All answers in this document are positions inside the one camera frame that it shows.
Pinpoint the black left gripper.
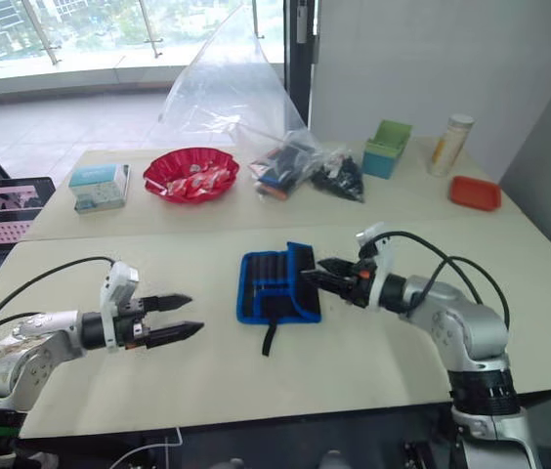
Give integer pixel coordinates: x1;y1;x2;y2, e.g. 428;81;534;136
111;293;206;353

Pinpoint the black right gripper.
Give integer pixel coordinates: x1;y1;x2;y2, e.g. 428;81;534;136
299;256;378;310

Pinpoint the blue black tool roll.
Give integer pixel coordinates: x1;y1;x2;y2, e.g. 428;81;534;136
234;240;324;359

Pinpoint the clear bag of black parts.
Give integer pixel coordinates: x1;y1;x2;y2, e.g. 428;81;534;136
310;149;366;204

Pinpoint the clear bag of mixed parts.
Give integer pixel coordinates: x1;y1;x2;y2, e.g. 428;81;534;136
247;130;326;201

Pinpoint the green blue open box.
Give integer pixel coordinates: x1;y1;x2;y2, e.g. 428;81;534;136
361;118;414;181

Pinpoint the red white candy packet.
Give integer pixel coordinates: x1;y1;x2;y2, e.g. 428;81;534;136
185;170;224;194
162;179;190;199

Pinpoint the red scalloped bowl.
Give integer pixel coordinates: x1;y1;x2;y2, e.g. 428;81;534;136
143;148;241;206

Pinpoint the white blue cardboard box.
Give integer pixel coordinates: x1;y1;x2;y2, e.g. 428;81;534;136
69;163;132;216

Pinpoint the orange red shallow tray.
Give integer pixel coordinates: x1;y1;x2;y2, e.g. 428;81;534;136
448;175;503;213

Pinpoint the white yellow cylindrical bottle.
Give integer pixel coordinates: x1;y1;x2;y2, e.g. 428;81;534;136
426;113;476;178

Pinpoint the open laptop computer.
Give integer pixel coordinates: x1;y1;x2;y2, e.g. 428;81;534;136
0;176;57;321

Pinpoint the large clear plastic bag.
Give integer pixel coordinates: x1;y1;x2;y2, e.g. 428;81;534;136
157;3;317;149

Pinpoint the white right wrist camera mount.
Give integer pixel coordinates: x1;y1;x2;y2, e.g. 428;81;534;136
355;222;398;311

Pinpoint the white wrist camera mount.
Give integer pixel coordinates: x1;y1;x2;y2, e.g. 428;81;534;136
355;222;398;311
99;261;141;354

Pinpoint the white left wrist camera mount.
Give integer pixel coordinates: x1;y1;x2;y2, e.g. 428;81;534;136
99;261;141;354

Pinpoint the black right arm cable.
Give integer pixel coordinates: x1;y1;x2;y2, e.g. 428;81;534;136
370;231;512;327

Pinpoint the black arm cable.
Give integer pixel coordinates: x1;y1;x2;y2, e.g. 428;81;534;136
370;231;512;327
0;256;118;387

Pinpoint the thin white cable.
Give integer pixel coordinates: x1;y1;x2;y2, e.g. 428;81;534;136
107;426;185;469

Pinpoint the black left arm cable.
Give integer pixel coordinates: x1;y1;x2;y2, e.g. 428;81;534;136
0;256;118;387

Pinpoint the black door frame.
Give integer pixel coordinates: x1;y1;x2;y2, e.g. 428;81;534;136
281;0;323;132

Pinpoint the metal railing post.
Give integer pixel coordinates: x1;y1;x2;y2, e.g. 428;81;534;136
34;0;64;65
137;0;165;60

